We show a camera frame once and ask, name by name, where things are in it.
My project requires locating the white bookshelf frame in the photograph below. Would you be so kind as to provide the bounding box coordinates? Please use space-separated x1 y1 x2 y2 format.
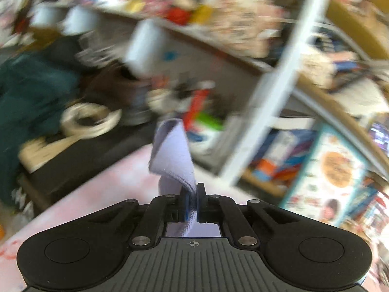
91 0 389 189

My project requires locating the pink and lilac sweater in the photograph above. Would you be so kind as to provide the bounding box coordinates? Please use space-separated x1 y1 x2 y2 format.
149 119 220 237

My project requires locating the red tassel charm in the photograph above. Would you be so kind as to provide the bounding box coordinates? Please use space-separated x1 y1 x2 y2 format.
183 88 211 131

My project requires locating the black box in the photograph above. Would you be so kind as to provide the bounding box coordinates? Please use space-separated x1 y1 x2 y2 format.
18 120 156 216

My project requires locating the pink checked tablecloth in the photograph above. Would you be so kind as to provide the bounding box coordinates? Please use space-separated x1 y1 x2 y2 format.
0 142 259 292

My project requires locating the teal children's character book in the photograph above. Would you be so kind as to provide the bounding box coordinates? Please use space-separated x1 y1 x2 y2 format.
279 125 368 227

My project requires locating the white and orange usmile box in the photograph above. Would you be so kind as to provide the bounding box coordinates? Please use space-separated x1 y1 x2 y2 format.
253 130 306 182

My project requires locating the dark green cloth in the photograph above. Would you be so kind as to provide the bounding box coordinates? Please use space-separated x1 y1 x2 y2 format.
1 51 80 206

